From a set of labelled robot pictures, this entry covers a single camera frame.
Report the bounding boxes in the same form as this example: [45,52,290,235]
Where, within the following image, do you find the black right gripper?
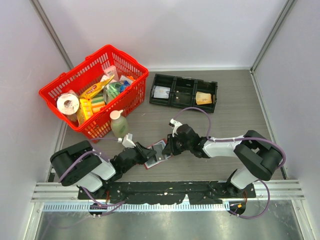
[162,133,192,156]

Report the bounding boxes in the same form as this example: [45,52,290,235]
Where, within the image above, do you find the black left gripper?
[122,141,157,174]

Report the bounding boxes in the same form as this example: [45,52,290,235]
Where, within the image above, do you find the red leather card holder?
[144,138,172,170]

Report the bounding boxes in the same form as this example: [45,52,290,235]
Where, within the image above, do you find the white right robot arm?
[162,123,285,198]

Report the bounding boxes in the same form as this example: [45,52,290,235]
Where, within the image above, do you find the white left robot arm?
[50,137,157,199]

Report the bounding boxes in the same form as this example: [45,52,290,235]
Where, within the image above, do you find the dark card in tray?
[175,91,189,102]

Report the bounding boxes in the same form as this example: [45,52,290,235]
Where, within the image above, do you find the white cards in tray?
[153,86,171,99]

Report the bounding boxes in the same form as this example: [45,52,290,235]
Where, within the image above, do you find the green soap pump bottle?
[109,109,129,138]

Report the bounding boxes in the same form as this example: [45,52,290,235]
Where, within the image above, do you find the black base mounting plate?
[90,181,256,205]

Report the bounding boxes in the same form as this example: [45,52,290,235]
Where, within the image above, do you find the black three-compartment tray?
[149,73,218,113]

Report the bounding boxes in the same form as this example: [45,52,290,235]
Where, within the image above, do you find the yellow green sponge pack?
[90,95,106,113]

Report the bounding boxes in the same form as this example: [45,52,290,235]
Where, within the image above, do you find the green packaged item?
[103,82,125,103]

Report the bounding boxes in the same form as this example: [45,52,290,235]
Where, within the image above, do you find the yellow box in basket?
[76,98,94,126]

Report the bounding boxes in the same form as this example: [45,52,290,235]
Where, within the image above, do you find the yellow snack bag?
[79,74,115,99]

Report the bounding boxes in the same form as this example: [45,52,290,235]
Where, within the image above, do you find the pink white box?
[103,65,119,80]

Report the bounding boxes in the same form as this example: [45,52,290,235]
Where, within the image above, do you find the toilet paper roll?
[56,93,80,116]

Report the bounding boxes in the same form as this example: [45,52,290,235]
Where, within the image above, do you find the red plastic shopping basket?
[39,44,149,140]

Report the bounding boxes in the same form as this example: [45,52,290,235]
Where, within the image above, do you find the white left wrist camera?
[117,133,136,148]

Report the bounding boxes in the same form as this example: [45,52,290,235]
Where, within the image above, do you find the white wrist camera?
[117,133,136,148]
[169,118,182,136]

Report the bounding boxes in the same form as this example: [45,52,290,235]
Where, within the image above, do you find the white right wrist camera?
[169,118,182,136]

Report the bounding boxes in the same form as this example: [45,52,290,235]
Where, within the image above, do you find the slotted cable duct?
[42,201,230,212]

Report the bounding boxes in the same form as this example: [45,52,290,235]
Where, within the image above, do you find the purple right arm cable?
[168,106,287,221]

